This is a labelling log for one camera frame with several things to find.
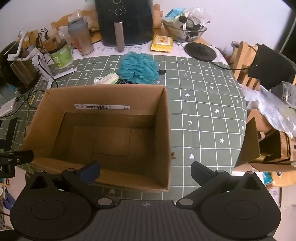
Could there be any cardboard box with flaps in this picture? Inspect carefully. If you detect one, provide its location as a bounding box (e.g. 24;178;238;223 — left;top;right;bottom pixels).
233;109;296;173

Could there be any black round kettle base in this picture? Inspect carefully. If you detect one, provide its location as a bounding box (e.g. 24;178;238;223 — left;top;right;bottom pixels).
185;43;217;62

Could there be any black smartphone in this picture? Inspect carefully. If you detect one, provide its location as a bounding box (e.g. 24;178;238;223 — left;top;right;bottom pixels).
6;117;19;151

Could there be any green label jar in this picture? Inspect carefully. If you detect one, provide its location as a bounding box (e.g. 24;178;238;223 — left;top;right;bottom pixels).
47;40;74;69

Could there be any small clear jar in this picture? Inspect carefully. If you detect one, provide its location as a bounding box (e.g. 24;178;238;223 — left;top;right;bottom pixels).
44;29;64;46

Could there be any glass bowl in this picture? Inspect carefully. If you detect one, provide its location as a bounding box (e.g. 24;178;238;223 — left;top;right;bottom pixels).
161;14;207;43

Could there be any black cloth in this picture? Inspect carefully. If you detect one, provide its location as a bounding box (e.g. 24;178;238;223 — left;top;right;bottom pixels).
247;44;296;91

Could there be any white tube packet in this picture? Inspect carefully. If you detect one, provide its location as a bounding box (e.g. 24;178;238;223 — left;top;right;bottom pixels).
94;72;121;85

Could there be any brown cardboard box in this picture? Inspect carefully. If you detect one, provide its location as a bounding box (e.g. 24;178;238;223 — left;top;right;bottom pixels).
22;85;171;192

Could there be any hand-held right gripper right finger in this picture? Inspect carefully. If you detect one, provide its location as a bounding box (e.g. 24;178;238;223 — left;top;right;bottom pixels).
177;161;265;208

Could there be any white phone tripod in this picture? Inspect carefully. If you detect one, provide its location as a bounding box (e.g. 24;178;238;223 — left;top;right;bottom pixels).
7;29;78;81

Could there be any teal mesh bath loofah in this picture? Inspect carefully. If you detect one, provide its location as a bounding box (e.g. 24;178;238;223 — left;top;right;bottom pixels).
118;52;160;84

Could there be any blue green packet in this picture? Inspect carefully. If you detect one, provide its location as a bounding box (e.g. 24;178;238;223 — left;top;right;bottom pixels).
165;8;186;22

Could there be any white flat box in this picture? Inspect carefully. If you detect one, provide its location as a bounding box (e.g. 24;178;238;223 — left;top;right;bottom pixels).
0;97;17;117

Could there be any clear plastic bag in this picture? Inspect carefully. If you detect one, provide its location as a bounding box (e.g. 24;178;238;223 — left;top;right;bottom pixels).
239;81;296;139

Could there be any yellow wipes packet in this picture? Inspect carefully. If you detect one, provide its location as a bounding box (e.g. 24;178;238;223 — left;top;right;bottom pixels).
151;35;173;53

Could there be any black kettle base cable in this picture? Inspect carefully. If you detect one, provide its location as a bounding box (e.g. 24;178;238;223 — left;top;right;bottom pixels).
209;60;250;70

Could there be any shaker bottle with grey lid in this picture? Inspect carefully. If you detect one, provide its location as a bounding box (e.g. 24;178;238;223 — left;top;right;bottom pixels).
67;17;95;56

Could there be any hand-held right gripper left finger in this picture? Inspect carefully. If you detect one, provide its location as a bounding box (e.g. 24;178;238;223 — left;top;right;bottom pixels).
26;160;116;209

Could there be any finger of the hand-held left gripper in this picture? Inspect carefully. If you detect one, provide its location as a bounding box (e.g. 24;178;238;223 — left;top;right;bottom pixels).
0;150;35;166

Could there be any black and gold kettle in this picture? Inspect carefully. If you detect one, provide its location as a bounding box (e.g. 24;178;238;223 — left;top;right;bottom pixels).
0;42;41;93

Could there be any black air fryer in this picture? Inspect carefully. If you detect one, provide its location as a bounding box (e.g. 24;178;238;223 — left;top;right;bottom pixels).
95;0;154;52

